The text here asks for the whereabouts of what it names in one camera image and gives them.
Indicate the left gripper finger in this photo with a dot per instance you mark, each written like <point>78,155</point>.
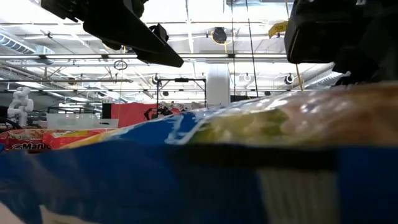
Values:
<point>124,28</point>
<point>164,59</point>

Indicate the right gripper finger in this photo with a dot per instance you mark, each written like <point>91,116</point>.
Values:
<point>354,65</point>

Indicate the orange Maruchan ramen pack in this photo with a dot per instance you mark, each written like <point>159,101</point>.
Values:
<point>71,138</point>

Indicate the blue Maruchan ramen pack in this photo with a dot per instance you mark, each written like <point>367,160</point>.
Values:
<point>217,186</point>

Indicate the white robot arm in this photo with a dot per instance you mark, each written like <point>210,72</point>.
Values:
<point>20,105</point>

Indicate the small round ceiling reel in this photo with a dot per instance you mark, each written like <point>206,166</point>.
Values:
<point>155,79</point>
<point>289,78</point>

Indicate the black gantry stand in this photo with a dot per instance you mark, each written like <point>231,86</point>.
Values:
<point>182,80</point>

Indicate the yellow tag label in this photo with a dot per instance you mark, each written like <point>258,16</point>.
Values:
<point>278,28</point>

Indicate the long ceiling light strip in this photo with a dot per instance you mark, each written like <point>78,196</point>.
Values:
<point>77,56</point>
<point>273,90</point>

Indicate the white building column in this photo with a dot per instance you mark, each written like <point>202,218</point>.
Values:
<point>217,84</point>

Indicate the orange partition panel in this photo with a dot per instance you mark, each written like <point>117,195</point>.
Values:
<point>133,115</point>

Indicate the black monitor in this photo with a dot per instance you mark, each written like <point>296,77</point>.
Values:
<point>239,97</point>

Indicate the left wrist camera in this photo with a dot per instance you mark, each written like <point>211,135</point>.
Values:
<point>160,32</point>

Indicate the silver ventilation duct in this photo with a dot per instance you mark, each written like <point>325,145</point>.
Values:
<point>15,45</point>
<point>317,77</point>

